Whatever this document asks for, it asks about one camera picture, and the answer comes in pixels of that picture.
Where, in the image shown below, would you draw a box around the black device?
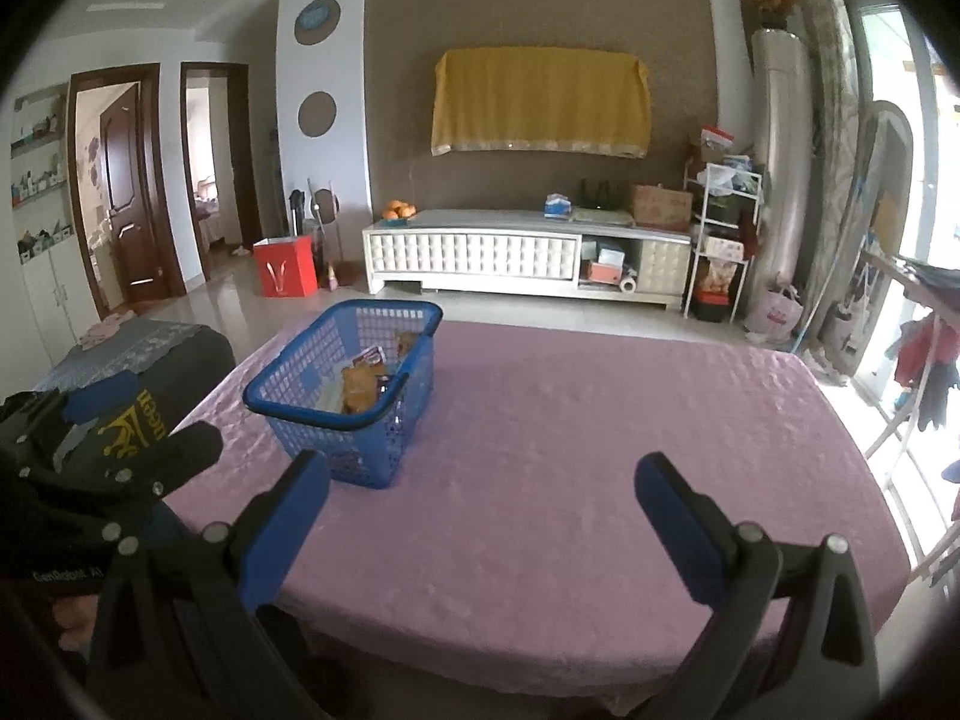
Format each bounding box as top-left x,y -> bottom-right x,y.
577,178 -> 624,211

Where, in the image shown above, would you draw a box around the round blue wall ornament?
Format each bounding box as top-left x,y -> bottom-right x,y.
294,0 -> 342,46

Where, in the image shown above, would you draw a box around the black cloth yellow print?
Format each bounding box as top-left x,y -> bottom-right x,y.
90,386 -> 174,467

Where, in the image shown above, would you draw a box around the dark sofa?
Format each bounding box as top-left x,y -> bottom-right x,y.
34,315 -> 238,422

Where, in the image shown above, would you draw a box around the dark wooden door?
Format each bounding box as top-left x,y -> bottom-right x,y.
100,86 -> 168,293

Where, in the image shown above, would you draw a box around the blue plastic basket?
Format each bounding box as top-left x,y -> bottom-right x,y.
243,299 -> 443,490

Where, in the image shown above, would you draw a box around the red garment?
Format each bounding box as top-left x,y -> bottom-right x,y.
892,315 -> 960,388

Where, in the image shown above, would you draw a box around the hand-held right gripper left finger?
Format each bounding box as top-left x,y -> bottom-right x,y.
86,450 -> 372,720

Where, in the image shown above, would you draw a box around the arched grey board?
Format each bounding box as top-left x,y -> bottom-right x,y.
821,100 -> 916,376

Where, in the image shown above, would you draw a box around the red gift bag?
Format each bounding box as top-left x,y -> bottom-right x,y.
253,236 -> 317,298

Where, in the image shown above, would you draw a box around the pink tablecloth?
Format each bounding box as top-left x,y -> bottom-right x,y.
161,319 -> 912,695

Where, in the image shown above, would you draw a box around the white drying rack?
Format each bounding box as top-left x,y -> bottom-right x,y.
859,247 -> 960,593

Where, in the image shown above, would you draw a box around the pink white shopping bag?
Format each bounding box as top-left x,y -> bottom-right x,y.
745,285 -> 803,343

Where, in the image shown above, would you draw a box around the artificial flower arrangement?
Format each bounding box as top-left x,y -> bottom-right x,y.
742,0 -> 793,31

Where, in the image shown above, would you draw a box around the grey lace sofa cover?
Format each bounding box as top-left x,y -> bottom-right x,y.
37,317 -> 215,392

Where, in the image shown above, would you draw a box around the round brown wall ornament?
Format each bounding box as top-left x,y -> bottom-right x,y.
298,91 -> 338,137

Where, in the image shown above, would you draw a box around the round disc on stand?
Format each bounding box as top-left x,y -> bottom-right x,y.
307,180 -> 343,287

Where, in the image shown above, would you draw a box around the cardboard box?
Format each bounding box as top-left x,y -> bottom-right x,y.
630,184 -> 694,230

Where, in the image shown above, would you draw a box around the wall shelf with ornaments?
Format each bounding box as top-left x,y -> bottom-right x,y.
9,86 -> 73,264

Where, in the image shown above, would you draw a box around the dark garment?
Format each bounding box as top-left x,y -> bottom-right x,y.
916,364 -> 960,433

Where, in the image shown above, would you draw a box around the dark wooden door frame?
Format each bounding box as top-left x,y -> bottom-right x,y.
67,64 -> 188,320
180,62 -> 264,282

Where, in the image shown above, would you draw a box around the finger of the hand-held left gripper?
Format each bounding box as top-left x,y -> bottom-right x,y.
22,422 -> 224,541
0,371 -> 145,478

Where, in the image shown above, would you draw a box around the white TV cabinet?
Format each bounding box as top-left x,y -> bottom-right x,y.
362,208 -> 692,308

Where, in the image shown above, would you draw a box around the cylindrical standing air conditioner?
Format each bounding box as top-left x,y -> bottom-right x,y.
751,26 -> 815,308

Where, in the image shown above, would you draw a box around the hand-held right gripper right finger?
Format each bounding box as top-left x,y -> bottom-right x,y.
630,452 -> 882,720

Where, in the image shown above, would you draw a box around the orange printed box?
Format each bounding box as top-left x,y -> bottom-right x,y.
697,259 -> 737,298

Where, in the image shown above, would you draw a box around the pink cloth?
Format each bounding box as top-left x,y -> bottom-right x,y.
79,313 -> 137,350

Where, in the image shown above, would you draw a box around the white cupboard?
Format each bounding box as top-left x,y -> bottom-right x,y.
19,236 -> 99,350

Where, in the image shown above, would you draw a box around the white metal shelf rack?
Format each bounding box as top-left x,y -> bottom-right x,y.
682,161 -> 764,323

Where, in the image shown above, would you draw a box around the leaning floral mattress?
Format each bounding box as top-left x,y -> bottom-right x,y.
791,0 -> 860,331

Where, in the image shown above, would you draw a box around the white plastic bags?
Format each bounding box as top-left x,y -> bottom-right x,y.
697,157 -> 761,197

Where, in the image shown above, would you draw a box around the orange snack pouch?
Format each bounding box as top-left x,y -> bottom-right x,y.
341,365 -> 380,416

